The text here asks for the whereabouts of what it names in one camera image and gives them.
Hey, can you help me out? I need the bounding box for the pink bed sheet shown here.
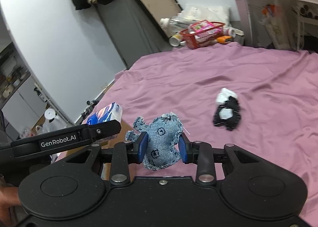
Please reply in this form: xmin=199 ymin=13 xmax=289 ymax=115
xmin=96 ymin=42 xmax=317 ymax=226

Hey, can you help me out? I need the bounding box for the pink snack packet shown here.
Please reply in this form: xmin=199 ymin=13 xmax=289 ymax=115
xmin=188 ymin=20 xmax=214 ymax=34

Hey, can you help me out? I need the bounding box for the blue tissue pack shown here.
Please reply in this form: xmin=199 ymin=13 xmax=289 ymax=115
xmin=86 ymin=101 xmax=124 ymax=145

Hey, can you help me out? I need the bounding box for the framed board against wall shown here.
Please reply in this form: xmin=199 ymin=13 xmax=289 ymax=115
xmin=135 ymin=0 xmax=182 ymax=40

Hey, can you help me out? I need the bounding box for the clear plastic bottle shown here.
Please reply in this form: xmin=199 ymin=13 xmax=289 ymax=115
xmin=159 ymin=16 xmax=194 ymax=32

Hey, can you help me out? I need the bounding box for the cardboard box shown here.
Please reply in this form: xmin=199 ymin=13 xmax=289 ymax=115
xmin=101 ymin=139 xmax=117 ymax=181

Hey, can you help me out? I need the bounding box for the dark shelf cabinet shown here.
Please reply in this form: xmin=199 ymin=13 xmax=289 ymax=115
xmin=1 ymin=43 xmax=30 ymax=108

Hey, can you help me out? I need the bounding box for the operator hand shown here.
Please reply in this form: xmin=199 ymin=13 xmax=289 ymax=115
xmin=1 ymin=181 xmax=21 ymax=226

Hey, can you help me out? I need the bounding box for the red plastic basket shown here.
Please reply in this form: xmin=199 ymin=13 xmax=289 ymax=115
xmin=180 ymin=21 xmax=225 ymax=49

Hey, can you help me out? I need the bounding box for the black white knitted plush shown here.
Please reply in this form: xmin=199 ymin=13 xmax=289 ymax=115
xmin=212 ymin=88 xmax=241 ymax=131

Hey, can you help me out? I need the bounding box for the plastic shopping bag under desk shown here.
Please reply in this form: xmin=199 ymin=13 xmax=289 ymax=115
xmin=260 ymin=4 xmax=293 ymax=50

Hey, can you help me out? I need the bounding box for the white desk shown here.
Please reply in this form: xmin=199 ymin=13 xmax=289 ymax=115
xmin=235 ymin=0 xmax=317 ymax=51

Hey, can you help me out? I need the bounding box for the white cup tube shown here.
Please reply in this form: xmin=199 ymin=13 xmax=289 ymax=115
xmin=169 ymin=34 xmax=186 ymax=47

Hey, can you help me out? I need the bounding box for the orange box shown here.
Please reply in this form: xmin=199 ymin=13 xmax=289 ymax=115
xmin=216 ymin=35 xmax=233 ymax=44

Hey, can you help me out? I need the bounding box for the denim blue plush toy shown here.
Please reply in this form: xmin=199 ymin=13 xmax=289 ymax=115
xmin=125 ymin=112 xmax=183 ymax=171

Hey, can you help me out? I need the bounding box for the white plastic jug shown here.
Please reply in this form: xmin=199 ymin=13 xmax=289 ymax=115
xmin=36 ymin=108 xmax=67 ymax=134

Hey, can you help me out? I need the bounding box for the white lotion bottle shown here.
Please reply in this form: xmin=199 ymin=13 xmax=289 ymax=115
xmin=223 ymin=26 xmax=236 ymax=38

